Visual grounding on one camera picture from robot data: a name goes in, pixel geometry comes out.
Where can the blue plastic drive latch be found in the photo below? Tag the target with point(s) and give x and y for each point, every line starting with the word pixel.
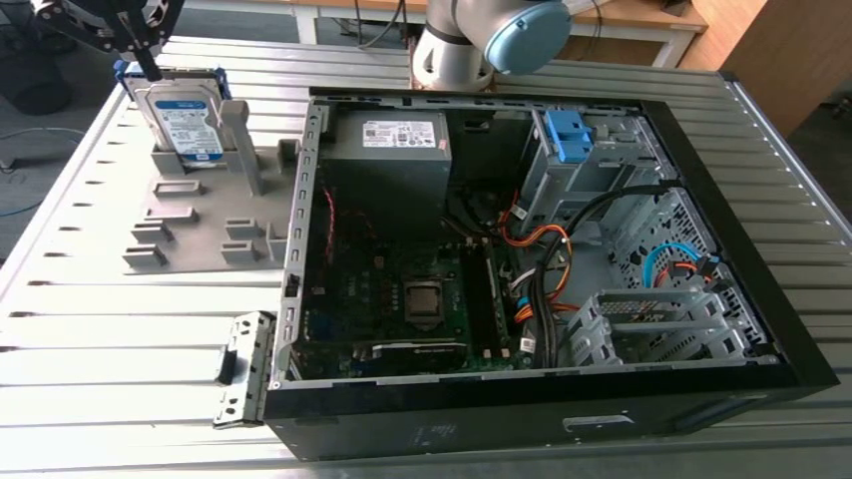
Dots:
pixel 565 135

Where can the black office chair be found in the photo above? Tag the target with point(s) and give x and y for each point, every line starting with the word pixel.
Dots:
pixel 42 95

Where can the metal disk bay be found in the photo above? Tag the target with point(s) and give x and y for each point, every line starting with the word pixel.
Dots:
pixel 665 325

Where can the black graphics card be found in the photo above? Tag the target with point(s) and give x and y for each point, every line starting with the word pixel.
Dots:
pixel 425 351

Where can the black RAM slot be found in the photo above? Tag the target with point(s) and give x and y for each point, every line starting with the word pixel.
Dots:
pixel 500 319
pixel 476 299

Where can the metal optical drive cage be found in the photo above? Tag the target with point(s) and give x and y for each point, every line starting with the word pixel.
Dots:
pixel 598 174

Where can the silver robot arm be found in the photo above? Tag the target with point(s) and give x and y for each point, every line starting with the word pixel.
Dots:
pixel 452 60

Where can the hard disk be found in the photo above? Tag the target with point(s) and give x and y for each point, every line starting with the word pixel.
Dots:
pixel 182 130

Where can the metal expansion slot bracket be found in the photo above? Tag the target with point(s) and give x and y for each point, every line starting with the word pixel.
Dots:
pixel 249 359

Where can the wooden cabinet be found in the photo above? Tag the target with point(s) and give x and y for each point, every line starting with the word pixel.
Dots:
pixel 785 50

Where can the grey power supply unit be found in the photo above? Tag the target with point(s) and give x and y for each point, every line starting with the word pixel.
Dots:
pixel 392 189

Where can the green motherboard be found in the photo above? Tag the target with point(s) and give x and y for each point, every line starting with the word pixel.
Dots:
pixel 358 299

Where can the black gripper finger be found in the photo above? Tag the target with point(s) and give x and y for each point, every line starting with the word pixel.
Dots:
pixel 166 22
pixel 73 27

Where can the grey parts rack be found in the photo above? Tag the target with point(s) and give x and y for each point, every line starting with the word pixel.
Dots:
pixel 206 234

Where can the black PC case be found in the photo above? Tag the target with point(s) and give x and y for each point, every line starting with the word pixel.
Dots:
pixel 465 419

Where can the CPU socket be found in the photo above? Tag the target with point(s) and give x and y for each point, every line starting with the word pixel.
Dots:
pixel 424 304

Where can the wooden desk with white frame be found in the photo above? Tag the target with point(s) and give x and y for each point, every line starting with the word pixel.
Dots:
pixel 665 17

